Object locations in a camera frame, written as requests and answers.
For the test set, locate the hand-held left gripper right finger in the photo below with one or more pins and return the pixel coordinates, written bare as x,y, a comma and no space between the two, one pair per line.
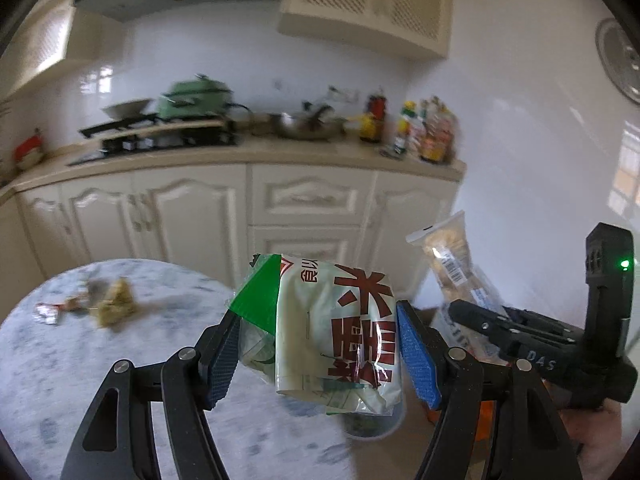
417,355

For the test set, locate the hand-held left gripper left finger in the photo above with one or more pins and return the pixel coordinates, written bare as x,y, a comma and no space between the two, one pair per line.
222,365

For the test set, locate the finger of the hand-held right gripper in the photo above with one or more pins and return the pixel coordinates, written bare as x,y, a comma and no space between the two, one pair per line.
480,322
545,322

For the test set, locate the light blue trash bin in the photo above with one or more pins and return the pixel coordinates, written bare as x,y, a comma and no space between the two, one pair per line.
396,419

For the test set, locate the clear snack bag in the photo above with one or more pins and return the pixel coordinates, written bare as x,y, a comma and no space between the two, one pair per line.
450,260

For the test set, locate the green and white packaging bag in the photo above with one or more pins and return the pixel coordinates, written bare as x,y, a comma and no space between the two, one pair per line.
320,320

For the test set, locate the person's right hand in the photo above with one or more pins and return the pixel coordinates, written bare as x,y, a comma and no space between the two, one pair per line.
595,435

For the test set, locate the orange plastic bag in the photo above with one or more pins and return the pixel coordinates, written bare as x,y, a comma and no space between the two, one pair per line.
485,416

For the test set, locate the cream cabinet door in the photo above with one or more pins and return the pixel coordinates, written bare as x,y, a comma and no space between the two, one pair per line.
45,225
100,220
415,220
195,220

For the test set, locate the yellowish leaf wrapper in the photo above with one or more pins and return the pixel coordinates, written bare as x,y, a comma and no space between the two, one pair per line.
116,305

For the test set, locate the medium cream cabinet drawer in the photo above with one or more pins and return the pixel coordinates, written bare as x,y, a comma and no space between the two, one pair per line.
300,242

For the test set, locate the round marble-pattern table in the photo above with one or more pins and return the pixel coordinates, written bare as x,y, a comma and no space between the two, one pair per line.
75,385

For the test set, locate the small brown scrap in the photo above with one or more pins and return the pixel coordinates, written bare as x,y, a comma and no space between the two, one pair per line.
79,297

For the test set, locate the red and white wrapper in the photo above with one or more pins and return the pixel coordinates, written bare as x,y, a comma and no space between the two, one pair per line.
47,312

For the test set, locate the cream kitchen base cabinet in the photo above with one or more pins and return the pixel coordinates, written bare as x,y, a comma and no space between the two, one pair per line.
310,195

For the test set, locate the large cream cabinet drawer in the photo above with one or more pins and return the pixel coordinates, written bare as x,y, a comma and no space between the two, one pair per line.
310,195

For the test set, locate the row of condiment bottles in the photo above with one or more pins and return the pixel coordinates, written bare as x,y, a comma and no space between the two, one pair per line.
430,135

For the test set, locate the black gas stove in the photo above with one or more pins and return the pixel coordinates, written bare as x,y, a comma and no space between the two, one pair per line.
165,135

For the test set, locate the metal wok with food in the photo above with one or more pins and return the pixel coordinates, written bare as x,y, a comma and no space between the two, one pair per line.
307,125

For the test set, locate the green cooking pot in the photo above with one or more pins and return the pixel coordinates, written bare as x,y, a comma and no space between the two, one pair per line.
192,97

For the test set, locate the red and white object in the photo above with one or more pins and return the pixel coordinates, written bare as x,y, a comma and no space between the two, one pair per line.
29,150

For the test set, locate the round wall exhaust fan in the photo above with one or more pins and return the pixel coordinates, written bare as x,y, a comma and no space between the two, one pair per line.
620,60

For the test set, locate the cream wall cabinet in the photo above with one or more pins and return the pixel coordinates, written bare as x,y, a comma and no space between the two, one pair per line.
370,5
45,50

